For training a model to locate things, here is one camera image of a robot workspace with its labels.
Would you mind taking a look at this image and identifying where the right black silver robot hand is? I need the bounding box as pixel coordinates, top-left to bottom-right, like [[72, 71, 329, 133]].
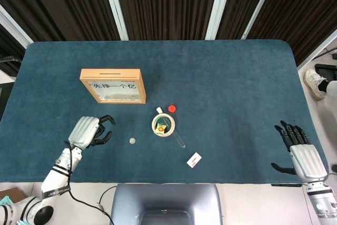
[[271, 120, 328, 183]]

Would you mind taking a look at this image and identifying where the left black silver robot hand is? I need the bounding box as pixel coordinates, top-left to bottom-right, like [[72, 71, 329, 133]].
[[67, 114, 116, 150]]

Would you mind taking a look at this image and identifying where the yellow snack packet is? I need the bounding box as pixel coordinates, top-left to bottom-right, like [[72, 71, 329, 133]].
[[154, 122, 167, 134]]

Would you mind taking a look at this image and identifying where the person lower leg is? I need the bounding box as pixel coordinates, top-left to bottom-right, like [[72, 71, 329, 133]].
[[317, 79, 337, 99]]

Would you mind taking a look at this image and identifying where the white sneaker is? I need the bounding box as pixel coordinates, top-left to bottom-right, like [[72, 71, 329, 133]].
[[304, 69, 329, 101]]

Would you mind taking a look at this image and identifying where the cream masking tape roll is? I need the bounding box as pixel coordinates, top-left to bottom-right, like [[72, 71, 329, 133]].
[[151, 113, 176, 138]]

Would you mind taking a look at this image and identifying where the brown cardboard box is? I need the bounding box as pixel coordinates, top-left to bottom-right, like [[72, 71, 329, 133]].
[[0, 187, 29, 202]]

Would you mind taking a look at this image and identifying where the black equipment base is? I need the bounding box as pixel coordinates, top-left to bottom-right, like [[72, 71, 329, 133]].
[[314, 63, 337, 81]]

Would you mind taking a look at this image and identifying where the clear glass test tube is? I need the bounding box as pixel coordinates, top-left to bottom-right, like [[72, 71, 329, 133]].
[[163, 116, 186, 149]]

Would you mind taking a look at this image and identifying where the blue table cloth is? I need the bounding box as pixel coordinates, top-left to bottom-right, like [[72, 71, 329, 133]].
[[0, 39, 330, 185]]

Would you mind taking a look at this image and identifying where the white flat card box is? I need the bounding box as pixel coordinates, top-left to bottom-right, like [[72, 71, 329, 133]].
[[186, 152, 203, 169]]

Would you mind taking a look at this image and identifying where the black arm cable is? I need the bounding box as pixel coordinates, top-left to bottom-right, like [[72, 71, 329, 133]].
[[64, 140, 113, 223]]

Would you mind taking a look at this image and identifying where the wooden frame coin bank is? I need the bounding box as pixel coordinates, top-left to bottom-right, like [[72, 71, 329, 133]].
[[80, 68, 147, 104]]

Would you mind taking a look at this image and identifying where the black floor cable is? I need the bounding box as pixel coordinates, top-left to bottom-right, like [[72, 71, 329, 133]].
[[96, 184, 118, 210]]

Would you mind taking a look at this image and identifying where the white partition post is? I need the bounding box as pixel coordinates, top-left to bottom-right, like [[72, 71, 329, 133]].
[[205, 0, 235, 40], [241, 0, 280, 40], [0, 3, 34, 49], [297, 28, 337, 69], [100, 0, 129, 41]]

